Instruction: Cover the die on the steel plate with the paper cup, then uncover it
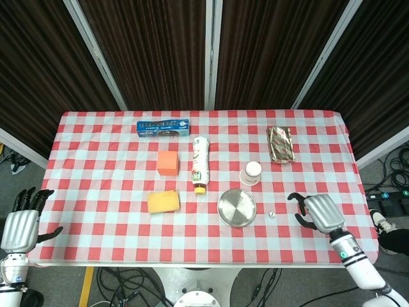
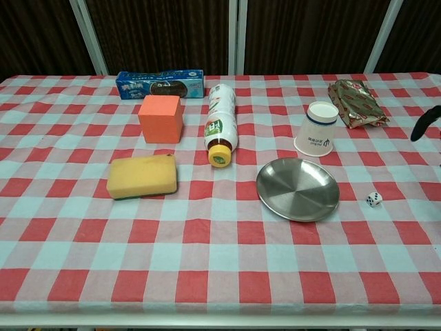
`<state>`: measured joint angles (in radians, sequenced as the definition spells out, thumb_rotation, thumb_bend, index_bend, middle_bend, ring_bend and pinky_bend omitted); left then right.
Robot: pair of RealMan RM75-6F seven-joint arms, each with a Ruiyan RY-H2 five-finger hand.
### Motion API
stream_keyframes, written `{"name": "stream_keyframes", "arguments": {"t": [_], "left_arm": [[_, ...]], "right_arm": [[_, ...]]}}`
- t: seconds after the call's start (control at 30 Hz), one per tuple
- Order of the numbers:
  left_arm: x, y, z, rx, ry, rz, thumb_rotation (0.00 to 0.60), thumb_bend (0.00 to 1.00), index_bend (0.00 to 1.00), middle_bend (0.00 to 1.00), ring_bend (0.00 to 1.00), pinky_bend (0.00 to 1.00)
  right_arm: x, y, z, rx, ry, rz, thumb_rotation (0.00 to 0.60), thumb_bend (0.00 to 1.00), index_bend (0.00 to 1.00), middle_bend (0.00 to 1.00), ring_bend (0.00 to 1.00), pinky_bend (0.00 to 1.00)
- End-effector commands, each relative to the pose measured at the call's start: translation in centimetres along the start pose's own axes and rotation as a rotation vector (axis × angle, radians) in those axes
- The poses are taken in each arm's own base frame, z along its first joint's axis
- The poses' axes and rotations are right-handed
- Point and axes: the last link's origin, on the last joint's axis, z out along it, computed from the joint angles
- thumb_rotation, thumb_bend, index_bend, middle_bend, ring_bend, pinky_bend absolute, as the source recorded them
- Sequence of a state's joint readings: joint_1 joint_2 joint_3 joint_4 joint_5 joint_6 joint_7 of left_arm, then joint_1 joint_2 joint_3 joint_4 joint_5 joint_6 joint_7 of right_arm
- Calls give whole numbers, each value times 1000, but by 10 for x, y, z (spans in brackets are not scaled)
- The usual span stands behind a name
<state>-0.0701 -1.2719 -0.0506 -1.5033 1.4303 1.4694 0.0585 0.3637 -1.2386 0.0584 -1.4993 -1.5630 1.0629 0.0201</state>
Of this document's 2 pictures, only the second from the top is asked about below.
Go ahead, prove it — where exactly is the white paper cup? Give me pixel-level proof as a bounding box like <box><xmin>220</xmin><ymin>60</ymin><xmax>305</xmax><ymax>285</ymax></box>
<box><xmin>293</xmin><ymin>101</ymin><xmax>340</xmax><ymax>157</ymax></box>

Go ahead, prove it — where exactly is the white die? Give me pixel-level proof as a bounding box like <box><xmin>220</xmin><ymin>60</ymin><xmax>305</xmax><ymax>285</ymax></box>
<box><xmin>365</xmin><ymin>191</ymin><xmax>383</xmax><ymax>208</ymax></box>

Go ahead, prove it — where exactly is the gold foil snack packet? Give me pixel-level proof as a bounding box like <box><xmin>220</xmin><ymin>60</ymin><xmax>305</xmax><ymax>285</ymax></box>
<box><xmin>327</xmin><ymin>79</ymin><xmax>391</xmax><ymax>130</ymax></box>

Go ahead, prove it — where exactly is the red white checkered tablecloth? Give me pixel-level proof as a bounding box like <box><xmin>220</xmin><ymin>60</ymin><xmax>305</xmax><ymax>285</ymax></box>
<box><xmin>0</xmin><ymin>72</ymin><xmax>441</xmax><ymax>315</ymax></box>

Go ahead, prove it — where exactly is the white bottle with yellow cap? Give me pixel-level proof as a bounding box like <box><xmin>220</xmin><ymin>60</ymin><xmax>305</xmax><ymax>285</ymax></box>
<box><xmin>203</xmin><ymin>83</ymin><xmax>239</xmax><ymax>170</ymax></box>

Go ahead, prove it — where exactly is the round metal plate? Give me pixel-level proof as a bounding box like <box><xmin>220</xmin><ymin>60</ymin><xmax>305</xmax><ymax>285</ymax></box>
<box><xmin>256</xmin><ymin>157</ymin><xmax>341</xmax><ymax>223</ymax></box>

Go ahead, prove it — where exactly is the orange foam cube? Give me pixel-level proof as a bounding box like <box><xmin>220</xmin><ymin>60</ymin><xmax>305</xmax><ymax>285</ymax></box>
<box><xmin>137</xmin><ymin>94</ymin><xmax>183</xmax><ymax>144</ymax></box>

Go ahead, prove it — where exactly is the blue cookie box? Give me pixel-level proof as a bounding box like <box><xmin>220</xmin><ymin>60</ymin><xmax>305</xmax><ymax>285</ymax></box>
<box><xmin>115</xmin><ymin>69</ymin><xmax>205</xmax><ymax>101</ymax></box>

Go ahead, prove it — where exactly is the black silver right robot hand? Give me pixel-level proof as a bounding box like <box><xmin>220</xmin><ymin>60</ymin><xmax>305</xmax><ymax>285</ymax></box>
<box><xmin>410</xmin><ymin>106</ymin><xmax>441</xmax><ymax>143</ymax></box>

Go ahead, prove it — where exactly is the yellow sponge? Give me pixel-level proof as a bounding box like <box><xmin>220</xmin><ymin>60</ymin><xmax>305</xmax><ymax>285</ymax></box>
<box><xmin>105</xmin><ymin>154</ymin><xmax>178</xmax><ymax>200</ymax></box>

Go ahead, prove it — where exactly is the white metal frame post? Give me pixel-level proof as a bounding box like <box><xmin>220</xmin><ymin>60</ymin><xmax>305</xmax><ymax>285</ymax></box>
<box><xmin>227</xmin><ymin>0</ymin><xmax>248</xmax><ymax>76</ymax></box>
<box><xmin>68</xmin><ymin>0</ymin><xmax>110</xmax><ymax>76</ymax></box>
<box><xmin>363</xmin><ymin>0</ymin><xmax>404</xmax><ymax>74</ymax></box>

